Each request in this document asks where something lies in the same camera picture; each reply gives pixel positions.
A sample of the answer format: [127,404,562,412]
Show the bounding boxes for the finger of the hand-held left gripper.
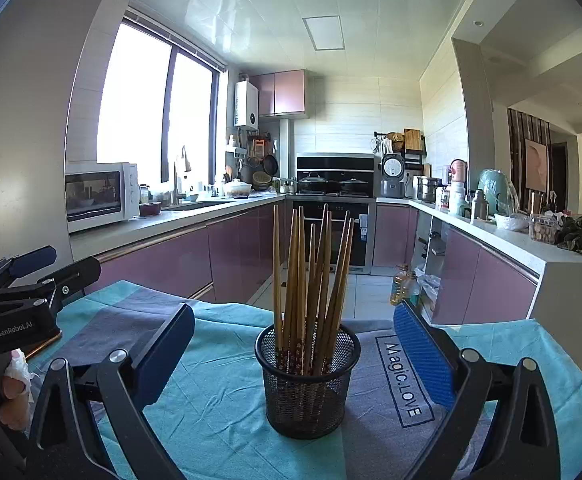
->
[0,256,102,319]
[0,245,58,302]

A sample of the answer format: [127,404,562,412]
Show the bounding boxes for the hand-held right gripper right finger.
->
[392,301,562,480]

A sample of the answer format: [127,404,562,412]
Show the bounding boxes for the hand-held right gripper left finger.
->
[25,302,197,480]

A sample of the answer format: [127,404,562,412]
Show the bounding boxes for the black mesh utensil holder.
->
[254,323,362,440]

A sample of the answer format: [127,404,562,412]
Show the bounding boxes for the bundle of wooden chopsticks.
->
[272,203,356,378]

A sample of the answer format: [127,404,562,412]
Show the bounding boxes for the hanging kitchen utensils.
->
[226,132,279,187]

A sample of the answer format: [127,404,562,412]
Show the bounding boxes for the person's left hand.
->
[0,350,37,433]

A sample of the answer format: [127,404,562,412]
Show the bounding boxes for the black phone copper edge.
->
[23,329,65,361]

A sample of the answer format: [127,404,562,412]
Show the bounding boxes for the yellow cooking oil bottle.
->
[390,265,412,306]

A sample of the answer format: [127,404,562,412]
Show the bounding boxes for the blue printed tablecloth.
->
[26,280,582,480]

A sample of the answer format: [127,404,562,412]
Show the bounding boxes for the white microwave oven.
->
[65,162,140,234]

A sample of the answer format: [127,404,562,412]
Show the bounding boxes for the purple base cabinets long run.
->
[71,197,287,307]

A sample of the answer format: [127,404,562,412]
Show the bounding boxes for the purple base cabinets peninsula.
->
[373,205,540,326]

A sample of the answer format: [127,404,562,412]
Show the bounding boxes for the white kitchen countertop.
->
[68,195,582,281]

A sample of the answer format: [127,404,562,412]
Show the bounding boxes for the black integrated stove with oven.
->
[293,152,379,277]

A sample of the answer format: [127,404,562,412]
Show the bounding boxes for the grey refrigerator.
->
[0,0,126,281]

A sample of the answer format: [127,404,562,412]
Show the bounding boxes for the steel sink faucet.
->
[173,146,192,207]

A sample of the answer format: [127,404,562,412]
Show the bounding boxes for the white plastic bottle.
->
[448,182,467,214]

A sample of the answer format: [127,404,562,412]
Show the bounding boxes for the steel stock pot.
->
[416,176,442,203]

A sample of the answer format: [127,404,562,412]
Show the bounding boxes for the clear plastic food container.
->
[528,214,558,245]

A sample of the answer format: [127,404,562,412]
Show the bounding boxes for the teal kitchen appliance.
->
[477,169,515,214]

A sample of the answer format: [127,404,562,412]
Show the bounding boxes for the white casserole pot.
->
[223,178,253,199]

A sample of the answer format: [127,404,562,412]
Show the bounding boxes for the grey rice cooker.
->
[380,153,407,199]

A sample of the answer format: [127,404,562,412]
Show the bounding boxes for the black wok with lid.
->
[338,176,372,195]
[297,172,328,194]

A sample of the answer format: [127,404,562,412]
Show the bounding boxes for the kitchen window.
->
[96,7,227,186]

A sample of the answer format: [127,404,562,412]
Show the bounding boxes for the pink framed painting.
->
[524,138,549,189]

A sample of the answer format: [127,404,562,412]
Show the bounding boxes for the white water heater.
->
[234,80,259,127]

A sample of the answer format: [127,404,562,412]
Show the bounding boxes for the square ceiling light panel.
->
[302,16,346,51]

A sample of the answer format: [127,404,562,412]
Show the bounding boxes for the black wall storage rack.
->
[373,129,426,171]

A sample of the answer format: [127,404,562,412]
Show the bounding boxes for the purple wall cabinet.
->
[249,70,307,118]

